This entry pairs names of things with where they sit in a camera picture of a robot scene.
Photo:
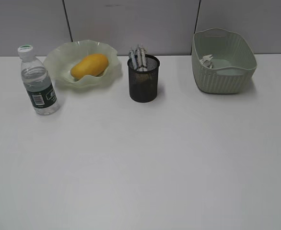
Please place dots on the blue grey pen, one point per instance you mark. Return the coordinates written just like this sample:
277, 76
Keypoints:
132, 57

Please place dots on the beige grip pen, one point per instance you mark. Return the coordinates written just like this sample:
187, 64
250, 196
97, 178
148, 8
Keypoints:
143, 57

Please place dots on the yellow mango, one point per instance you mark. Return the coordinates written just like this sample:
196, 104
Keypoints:
93, 65

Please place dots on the white waste paper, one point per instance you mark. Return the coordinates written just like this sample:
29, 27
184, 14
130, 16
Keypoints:
207, 61

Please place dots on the clear water bottle green label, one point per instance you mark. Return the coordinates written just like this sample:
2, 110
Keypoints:
37, 82

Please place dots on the black mesh pen holder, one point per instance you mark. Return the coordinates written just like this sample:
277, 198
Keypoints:
143, 86

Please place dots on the pale green wavy plate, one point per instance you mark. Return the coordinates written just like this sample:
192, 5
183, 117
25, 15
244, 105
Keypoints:
60, 61

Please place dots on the pale green woven basket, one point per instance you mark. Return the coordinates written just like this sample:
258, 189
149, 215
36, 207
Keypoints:
233, 60

